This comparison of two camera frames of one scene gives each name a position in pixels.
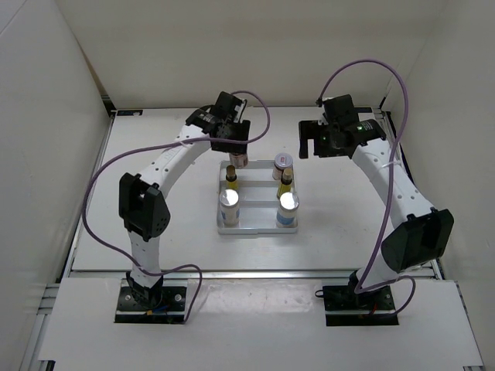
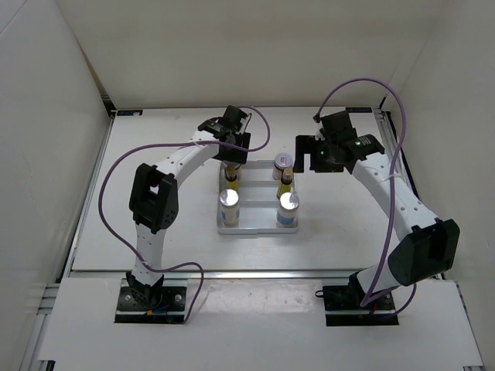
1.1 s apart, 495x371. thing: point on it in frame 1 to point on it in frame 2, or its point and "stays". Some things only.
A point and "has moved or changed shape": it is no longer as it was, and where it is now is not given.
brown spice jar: x=282 y=161 stays
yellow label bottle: x=285 y=182 stays
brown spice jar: x=239 y=161 has moved or changed shape
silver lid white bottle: x=230 y=208 stays
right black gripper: x=312 y=130 to x=306 y=144
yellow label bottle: x=231 y=178 stays
